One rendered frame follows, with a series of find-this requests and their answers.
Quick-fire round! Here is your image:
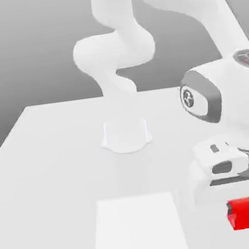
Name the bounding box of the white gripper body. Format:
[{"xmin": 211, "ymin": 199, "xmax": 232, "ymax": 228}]
[{"xmin": 191, "ymin": 172, "xmax": 249, "ymax": 207}]

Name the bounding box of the small red cube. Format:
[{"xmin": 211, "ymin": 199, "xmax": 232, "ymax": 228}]
[{"xmin": 225, "ymin": 196, "xmax": 249, "ymax": 233}]

